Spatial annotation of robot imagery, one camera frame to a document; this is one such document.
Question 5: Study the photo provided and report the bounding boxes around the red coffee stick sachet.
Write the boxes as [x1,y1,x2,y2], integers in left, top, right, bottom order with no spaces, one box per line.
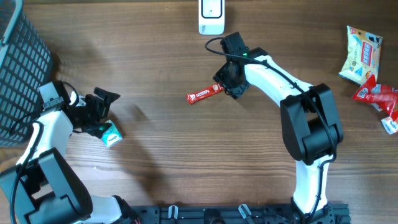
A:
[186,83,224,105]

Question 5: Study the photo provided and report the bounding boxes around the red candy bag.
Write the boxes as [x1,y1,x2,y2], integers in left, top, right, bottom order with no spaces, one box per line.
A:
[353,75,397,122]

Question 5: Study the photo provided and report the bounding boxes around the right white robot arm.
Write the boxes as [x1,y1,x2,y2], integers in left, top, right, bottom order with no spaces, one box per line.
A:
[213,32,343,223]

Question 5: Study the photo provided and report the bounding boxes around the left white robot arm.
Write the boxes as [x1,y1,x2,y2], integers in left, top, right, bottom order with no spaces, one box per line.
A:
[1,81,141,223]

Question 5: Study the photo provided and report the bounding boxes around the white barcode scanner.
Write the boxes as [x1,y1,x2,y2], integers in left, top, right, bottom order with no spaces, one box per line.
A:
[198,0,225,35]

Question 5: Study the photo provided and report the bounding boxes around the teal tissue pack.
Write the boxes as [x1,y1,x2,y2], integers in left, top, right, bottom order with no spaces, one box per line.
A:
[102,119,123,147]

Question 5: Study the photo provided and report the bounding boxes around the yellow snack bag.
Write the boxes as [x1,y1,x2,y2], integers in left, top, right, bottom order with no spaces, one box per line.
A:
[339,26,383,85]

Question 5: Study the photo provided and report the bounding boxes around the black wire mesh basket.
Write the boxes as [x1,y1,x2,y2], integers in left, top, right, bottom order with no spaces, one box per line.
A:
[1,0,53,147]

